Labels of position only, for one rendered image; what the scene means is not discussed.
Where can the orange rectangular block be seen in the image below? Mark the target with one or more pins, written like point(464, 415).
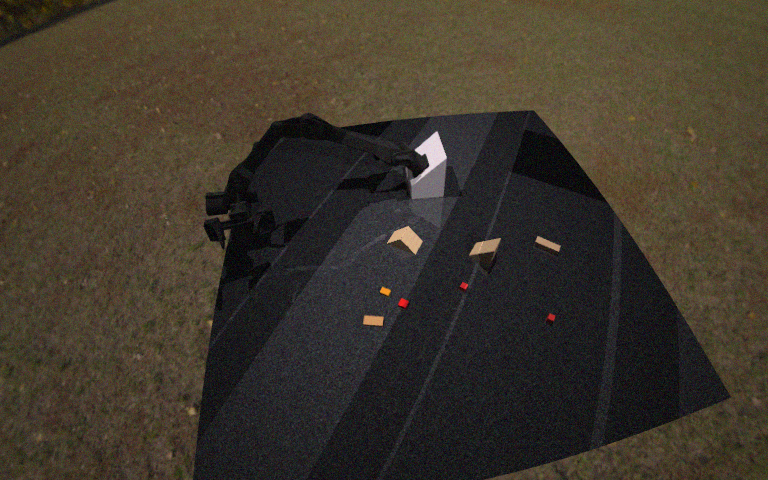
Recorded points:
point(373, 321)

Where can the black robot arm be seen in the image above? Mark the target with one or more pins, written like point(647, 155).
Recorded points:
point(310, 127)

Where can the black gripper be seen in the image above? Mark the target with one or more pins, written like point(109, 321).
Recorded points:
point(240, 219)

